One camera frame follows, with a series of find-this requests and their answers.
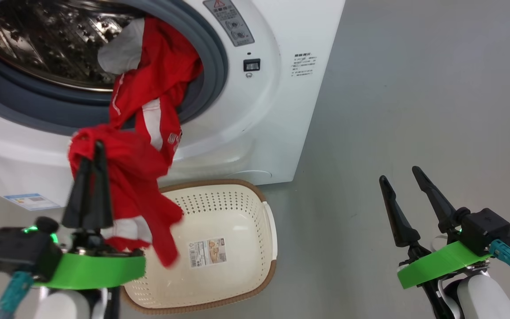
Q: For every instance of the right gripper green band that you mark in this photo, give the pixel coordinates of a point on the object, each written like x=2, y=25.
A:
x=441, y=266

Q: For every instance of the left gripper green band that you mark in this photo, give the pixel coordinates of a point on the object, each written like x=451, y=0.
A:
x=100, y=270

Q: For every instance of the red garment with white stripes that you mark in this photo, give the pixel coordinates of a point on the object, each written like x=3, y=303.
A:
x=148, y=102

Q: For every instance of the paper label in basket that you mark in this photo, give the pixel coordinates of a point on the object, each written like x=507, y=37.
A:
x=207, y=252

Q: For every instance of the cream perforated laundry basket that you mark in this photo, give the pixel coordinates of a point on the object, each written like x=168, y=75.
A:
x=237, y=221

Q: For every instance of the white front-load washing machine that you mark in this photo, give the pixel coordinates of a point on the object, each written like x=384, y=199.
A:
x=281, y=133

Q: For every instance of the blue energy label sticker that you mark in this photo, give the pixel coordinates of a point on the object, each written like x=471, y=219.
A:
x=31, y=201

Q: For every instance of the grey warning sticker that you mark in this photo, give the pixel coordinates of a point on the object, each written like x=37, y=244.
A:
x=230, y=22

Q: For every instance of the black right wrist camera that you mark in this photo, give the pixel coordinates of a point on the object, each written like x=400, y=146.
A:
x=485, y=230

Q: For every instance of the teal left camera connector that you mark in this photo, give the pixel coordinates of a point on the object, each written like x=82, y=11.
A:
x=16, y=290

